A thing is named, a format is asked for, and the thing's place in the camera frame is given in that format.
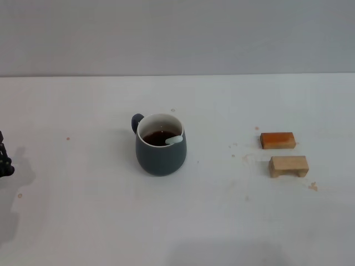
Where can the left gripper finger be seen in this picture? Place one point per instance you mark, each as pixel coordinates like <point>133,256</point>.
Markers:
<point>5,169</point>

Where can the dark grey ceramic cup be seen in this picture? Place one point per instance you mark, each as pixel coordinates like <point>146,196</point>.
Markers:
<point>161,160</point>

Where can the light wooden bridge block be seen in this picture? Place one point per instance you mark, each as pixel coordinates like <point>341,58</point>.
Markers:
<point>288,163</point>

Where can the dark coffee liquid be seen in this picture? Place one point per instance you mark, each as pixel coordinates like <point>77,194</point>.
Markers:
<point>155,138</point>

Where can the orange stained wooden block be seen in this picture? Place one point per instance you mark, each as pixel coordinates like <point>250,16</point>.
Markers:
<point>277,140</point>

